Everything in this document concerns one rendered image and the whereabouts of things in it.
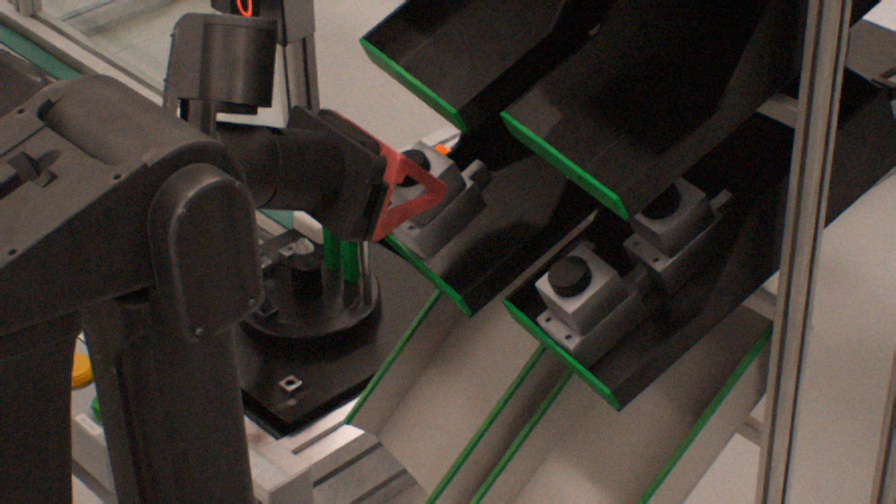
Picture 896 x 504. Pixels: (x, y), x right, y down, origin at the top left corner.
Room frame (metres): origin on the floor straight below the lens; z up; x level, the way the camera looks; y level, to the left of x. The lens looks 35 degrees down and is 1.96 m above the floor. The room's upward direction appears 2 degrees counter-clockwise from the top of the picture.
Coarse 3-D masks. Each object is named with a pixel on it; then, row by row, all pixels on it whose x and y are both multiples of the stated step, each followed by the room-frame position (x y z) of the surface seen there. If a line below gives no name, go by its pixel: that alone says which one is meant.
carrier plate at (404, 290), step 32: (384, 256) 1.39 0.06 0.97; (384, 288) 1.34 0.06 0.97; (416, 288) 1.34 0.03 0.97; (384, 320) 1.29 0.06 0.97; (256, 352) 1.24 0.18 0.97; (288, 352) 1.24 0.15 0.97; (320, 352) 1.24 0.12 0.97; (352, 352) 1.24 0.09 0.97; (384, 352) 1.24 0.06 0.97; (256, 384) 1.20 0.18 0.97; (320, 384) 1.19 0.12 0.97; (352, 384) 1.19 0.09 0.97; (288, 416) 1.15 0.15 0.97
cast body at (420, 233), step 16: (416, 144) 1.08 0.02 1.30; (416, 160) 1.05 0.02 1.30; (432, 160) 1.06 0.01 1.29; (448, 160) 1.05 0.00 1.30; (448, 176) 1.04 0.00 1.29; (464, 176) 1.07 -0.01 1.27; (480, 176) 1.08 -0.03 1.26; (400, 192) 1.04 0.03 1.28; (416, 192) 1.03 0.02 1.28; (448, 192) 1.04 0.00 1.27; (464, 192) 1.05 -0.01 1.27; (432, 208) 1.03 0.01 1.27; (448, 208) 1.04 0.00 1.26; (464, 208) 1.05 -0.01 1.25; (480, 208) 1.06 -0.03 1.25; (416, 224) 1.04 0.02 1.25; (432, 224) 1.03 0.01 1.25; (448, 224) 1.04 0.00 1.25; (464, 224) 1.05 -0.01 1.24; (400, 240) 1.06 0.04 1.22; (416, 240) 1.03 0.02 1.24; (432, 240) 1.03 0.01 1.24; (448, 240) 1.04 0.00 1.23; (432, 256) 1.03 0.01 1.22
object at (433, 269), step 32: (480, 128) 1.16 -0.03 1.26; (480, 160) 1.15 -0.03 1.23; (512, 160) 1.14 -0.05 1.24; (544, 160) 1.13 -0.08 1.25; (480, 192) 1.12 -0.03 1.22; (512, 192) 1.11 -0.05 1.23; (544, 192) 1.10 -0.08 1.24; (576, 192) 1.05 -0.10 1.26; (480, 224) 1.09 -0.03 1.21; (512, 224) 1.08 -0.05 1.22; (544, 224) 1.04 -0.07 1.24; (576, 224) 1.05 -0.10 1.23; (416, 256) 1.06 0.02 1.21; (448, 256) 1.07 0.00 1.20; (480, 256) 1.06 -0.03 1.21; (512, 256) 1.02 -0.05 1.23; (448, 288) 1.01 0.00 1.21; (480, 288) 1.01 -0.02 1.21
